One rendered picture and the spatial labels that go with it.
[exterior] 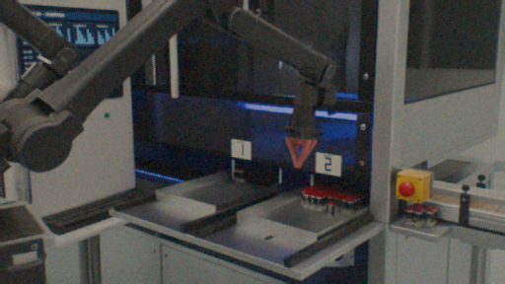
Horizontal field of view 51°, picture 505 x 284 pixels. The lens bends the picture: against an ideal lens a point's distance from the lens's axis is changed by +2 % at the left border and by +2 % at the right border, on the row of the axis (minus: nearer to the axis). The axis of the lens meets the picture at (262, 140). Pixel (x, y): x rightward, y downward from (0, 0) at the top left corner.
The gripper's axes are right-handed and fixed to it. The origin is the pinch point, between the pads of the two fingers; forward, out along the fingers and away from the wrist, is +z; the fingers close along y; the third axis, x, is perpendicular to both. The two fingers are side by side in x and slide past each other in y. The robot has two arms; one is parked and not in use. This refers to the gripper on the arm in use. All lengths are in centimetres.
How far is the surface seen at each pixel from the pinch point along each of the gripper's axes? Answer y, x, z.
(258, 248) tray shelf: -7.1, 3.7, 21.2
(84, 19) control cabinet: -4, 89, -36
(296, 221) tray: 13.8, 7.1, 17.2
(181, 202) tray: 2.9, 41.3, 18.0
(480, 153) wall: 495, 84, 5
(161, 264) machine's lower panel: 37, 83, 54
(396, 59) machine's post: 19.9, -13.1, -29.3
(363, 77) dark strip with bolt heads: 21.0, -4.1, -24.4
